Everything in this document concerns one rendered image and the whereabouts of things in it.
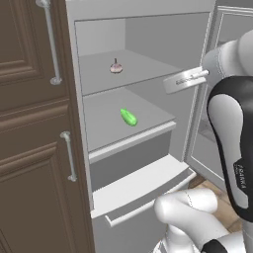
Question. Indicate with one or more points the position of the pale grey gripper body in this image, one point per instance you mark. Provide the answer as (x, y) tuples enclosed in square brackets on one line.
[(179, 81)]

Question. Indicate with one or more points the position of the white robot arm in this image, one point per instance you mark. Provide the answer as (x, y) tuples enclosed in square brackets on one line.
[(227, 131)]

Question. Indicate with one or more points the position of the grey fridge shelf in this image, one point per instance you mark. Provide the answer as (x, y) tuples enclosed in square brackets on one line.
[(108, 125), (145, 70)]

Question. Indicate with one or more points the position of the grey fridge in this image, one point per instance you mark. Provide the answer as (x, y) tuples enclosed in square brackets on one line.
[(158, 33)]

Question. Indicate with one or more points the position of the pink garlic bulb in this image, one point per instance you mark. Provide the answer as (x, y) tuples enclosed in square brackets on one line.
[(116, 67)]

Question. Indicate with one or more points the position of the grey fridge door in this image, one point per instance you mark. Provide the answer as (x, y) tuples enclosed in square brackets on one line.
[(230, 26)]

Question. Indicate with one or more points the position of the grey fridge freezer drawer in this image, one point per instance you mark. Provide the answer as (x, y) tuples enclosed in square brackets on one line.
[(131, 194)]

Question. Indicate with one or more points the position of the brown cabinet door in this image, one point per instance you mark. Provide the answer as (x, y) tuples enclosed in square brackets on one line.
[(23, 49), (36, 184)]

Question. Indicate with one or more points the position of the green cucumber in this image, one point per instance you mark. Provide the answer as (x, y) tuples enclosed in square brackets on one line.
[(129, 117)]

